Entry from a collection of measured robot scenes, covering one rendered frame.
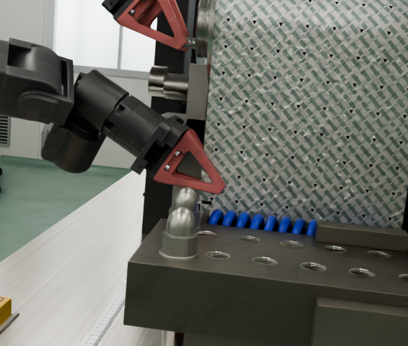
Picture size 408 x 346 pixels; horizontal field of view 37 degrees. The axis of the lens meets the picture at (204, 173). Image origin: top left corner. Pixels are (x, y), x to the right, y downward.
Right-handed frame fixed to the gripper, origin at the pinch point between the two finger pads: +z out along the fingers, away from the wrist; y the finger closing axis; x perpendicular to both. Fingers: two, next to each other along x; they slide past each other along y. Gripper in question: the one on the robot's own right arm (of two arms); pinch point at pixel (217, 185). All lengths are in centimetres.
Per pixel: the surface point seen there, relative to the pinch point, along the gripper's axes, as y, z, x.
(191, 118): -7.1, -7.5, 3.7
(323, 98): 0.3, 3.9, 15.2
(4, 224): -323, -94, -177
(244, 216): 3.1, 4.5, -0.5
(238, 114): 0.3, -2.8, 8.1
